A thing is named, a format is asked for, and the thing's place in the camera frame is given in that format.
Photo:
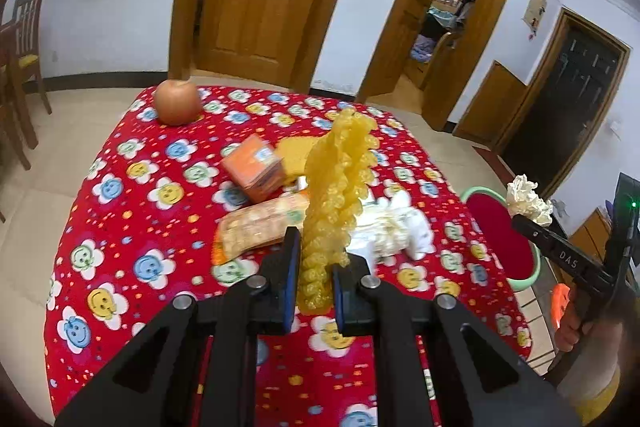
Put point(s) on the finger of the right gripper holding paper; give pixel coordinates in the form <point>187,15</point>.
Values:
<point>584,271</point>

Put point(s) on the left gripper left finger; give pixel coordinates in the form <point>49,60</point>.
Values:
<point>195,363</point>

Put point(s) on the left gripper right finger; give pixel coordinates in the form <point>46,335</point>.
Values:
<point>436,363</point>

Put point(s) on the white paper ball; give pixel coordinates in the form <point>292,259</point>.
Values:
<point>522,199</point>

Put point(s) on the orange snack packet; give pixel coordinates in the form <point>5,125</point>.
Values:
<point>258,225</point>

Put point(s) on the yellow bubble wrap strip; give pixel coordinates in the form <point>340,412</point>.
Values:
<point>338,172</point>

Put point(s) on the yellow sponge cloth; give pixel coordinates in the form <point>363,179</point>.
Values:
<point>294,151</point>

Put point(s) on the orange small box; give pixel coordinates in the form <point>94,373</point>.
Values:
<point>255,168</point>

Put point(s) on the green red trash bin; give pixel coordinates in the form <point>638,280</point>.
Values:
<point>520,259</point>

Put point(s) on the right hand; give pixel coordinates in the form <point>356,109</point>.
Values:
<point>597,347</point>

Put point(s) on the wooden side cabinet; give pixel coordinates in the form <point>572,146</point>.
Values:
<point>592,235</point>

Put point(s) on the orange plastic stool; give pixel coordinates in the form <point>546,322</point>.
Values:
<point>560,297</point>

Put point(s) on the red smiley flower tablecloth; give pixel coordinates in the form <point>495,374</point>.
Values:
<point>142,229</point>

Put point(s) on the dark entrance door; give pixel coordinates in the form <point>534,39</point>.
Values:
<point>565,103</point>

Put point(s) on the open wooden bedroom door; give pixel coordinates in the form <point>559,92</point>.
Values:
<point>392,51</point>

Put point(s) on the red apple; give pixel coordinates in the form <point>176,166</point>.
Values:
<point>177,102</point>

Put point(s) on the bed with blue bedding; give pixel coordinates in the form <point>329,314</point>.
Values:
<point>436,24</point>

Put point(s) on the person in bedroom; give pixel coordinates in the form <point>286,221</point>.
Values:
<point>462,13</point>

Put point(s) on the wooden chair at edge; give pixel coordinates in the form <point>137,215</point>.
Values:
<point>16,125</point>

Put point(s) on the low wooden wall cabinet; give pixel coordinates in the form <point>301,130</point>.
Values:
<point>492,108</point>

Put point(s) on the wall fuse box panel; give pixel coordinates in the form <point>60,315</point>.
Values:
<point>533,14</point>

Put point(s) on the wooden chair near wall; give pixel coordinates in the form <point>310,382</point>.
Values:
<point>26,15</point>

